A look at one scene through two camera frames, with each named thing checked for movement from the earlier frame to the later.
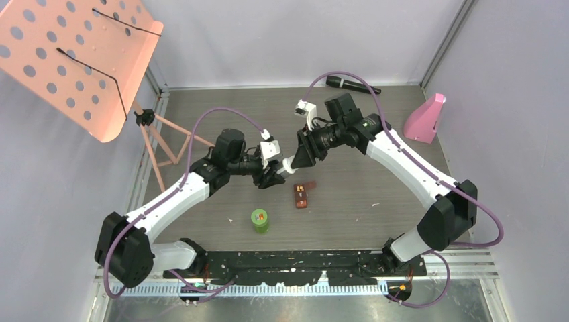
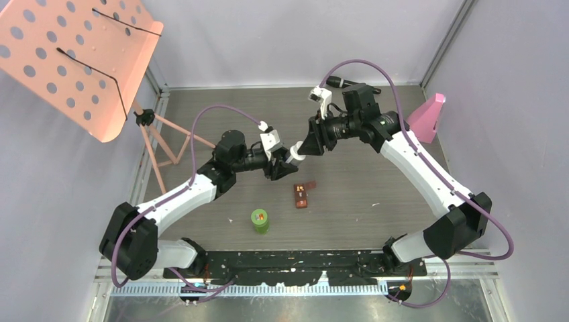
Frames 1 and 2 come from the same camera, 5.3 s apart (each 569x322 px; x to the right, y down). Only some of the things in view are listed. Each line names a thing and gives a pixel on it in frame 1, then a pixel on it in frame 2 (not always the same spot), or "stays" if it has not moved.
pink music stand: (85, 62) stays
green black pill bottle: (259, 219) stays
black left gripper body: (260, 180) -> (271, 171)
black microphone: (338, 82) stays
